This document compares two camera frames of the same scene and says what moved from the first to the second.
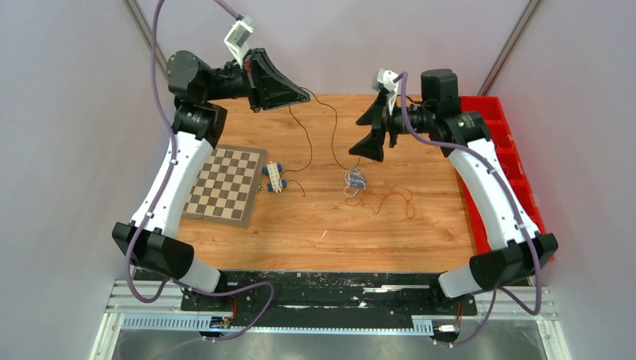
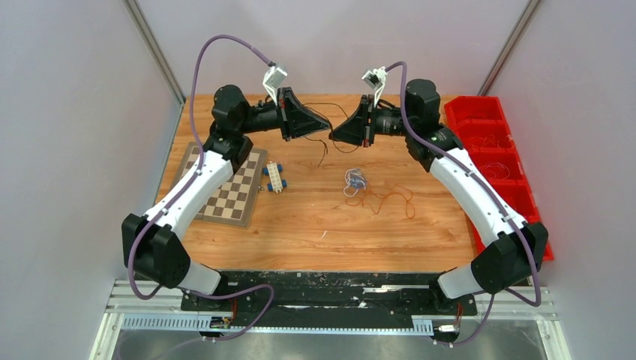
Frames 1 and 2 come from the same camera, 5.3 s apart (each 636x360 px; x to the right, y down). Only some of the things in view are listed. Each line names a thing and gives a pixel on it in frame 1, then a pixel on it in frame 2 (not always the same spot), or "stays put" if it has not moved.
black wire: (310, 147) to (331, 127)
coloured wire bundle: (355, 178) stays put
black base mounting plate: (328, 293) stays put
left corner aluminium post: (146, 33) stays put
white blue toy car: (273, 170) stays put
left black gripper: (265, 88) to (294, 119)
